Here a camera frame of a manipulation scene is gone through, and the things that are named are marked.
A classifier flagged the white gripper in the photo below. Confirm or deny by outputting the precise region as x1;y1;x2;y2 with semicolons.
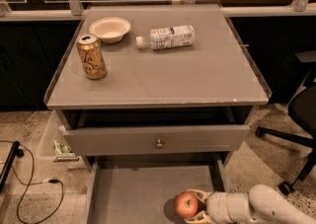
184;189;252;224

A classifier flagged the red apple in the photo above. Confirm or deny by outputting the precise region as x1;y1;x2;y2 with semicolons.
174;191;198;218

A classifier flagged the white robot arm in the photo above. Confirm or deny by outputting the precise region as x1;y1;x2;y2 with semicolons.
184;185;316;224

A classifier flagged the grey middle drawer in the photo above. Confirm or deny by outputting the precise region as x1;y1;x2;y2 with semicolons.
83;160;227;224

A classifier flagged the grey drawer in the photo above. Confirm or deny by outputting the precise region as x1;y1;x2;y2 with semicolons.
62;125;250;156
83;160;227;224

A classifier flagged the grey drawer cabinet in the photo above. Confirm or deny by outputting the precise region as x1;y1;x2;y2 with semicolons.
43;3;273;167

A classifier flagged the grey top drawer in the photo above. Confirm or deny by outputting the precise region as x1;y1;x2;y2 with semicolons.
62;125;250;156

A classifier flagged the black office chair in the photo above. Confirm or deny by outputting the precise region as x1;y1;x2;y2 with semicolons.
255;49;316;196

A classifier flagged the clear plastic storage bin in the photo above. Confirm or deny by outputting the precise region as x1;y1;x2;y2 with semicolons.
38;112;86;169

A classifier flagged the clear plastic water bottle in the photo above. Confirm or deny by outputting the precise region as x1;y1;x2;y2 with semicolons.
135;25;196;50

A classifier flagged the gold beverage can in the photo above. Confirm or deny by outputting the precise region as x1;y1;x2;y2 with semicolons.
76;34;107;80

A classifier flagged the black floor stand bar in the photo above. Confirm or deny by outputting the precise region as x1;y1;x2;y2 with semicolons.
0;141;20;192

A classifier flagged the white paper bowl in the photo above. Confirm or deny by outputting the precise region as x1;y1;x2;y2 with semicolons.
89;17;131;43

